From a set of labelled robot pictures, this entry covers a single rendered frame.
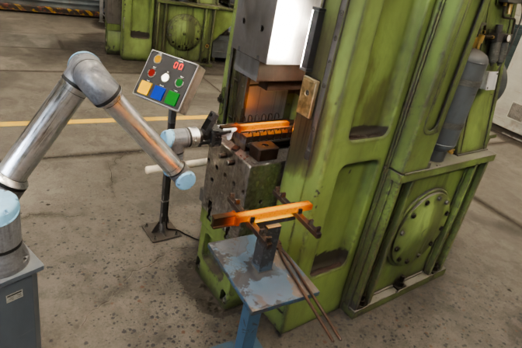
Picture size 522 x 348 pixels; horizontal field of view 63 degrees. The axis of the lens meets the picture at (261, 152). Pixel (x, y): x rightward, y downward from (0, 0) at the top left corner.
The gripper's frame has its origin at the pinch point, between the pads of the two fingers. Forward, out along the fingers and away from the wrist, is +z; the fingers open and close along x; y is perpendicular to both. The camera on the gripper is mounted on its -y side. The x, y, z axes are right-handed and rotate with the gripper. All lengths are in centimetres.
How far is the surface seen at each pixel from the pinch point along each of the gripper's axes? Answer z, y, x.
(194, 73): -1.5, -14.0, -41.8
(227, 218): -38, 5, 59
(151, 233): -15, 100, -57
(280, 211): -17, 6, 62
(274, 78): 13.8, -26.9, 7.6
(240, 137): 2.8, 4.6, 2.6
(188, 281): -13, 101, -7
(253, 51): 3.9, -37.8, 1.7
